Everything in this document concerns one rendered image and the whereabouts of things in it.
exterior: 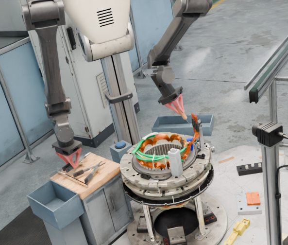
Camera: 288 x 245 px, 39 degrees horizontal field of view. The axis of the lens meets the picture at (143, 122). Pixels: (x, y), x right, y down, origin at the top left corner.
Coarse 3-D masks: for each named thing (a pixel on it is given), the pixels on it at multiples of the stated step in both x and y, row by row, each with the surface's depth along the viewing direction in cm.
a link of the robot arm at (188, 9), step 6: (186, 0) 126; (192, 0) 126; (198, 0) 126; (204, 0) 127; (186, 6) 126; (192, 6) 126; (198, 6) 127; (204, 6) 128; (186, 12) 128; (192, 12) 129; (198, 12) 130; (204, 12) 131
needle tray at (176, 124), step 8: (160, 120) 180; (168, 120) 179; (176, 120) 178; (184, 120) 177; (208, 120) 173; (152, 128) 171; (160, 128) 170; (168, 128) 168; (176, 128) 167; (184, 128) 166; (192, 128) 165; (208, 128) 163; (192, 136) 167
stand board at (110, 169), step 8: (88, 160) 157; (96, 160) 156; (104, 160) 155; (80, 168) 153; (104, 168) 150; (112, 168) 149; (56, 176) 151; (72, 176) 149; (80, 176) 148; (96, 176) 146; (104, 176) 145; (112, 176) 148; (64, 184) 145; (72, 184) 144; (88, 184) 143; (96, 184) 143; (80, 192) 139; (88, 192) 141
